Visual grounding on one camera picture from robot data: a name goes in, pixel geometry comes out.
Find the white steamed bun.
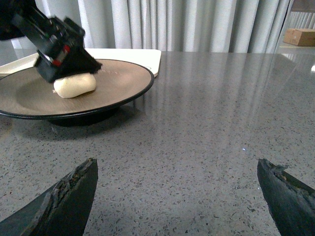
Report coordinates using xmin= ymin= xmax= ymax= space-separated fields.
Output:
xmin=54 ymin=73 xmax=96 ymax=98

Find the brown plate with black rim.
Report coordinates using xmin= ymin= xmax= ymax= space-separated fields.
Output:
xmin=0 ymin=59 xmax=154 ymax=126

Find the white rectangular bear tray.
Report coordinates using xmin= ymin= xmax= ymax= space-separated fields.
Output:
xmin=0 ymin=48 xmax=161 ymax=78

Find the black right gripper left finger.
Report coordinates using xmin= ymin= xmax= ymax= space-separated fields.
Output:
xmin=0 ymin=158 xmax=98 ymax=236

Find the brown cardboard box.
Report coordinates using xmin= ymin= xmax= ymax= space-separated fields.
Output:
xmin=283 ymin=29 xmax=315 ymax=47

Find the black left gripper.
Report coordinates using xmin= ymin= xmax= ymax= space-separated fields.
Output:
xmin=0 ymin=0 xmax=102 ymax=83

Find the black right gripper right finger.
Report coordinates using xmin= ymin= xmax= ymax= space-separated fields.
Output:
xmin=257 ymin=159 xmax=315 ymax=236

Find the grey pleated curtain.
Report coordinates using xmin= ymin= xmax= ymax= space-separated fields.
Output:
xmin=11 ymin=0 xmax=315 ymax=54

